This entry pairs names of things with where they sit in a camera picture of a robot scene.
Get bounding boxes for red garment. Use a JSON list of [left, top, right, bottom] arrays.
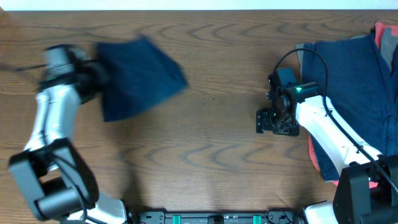
[[307, 21, 398, 189]]

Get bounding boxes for navy blue trousers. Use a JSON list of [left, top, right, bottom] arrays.
[[96, 36, 188, 122]]

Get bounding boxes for navy blue folded shirt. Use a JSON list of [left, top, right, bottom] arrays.
[[301, 49, 397, 156]]

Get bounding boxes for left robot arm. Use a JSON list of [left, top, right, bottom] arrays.
[[8, 44, 130, 223]]

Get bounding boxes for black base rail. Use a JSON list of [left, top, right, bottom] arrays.
[[130, 209, 306, 224]]

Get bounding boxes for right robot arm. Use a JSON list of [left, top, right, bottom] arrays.
[[256, 68, 397, 223]]

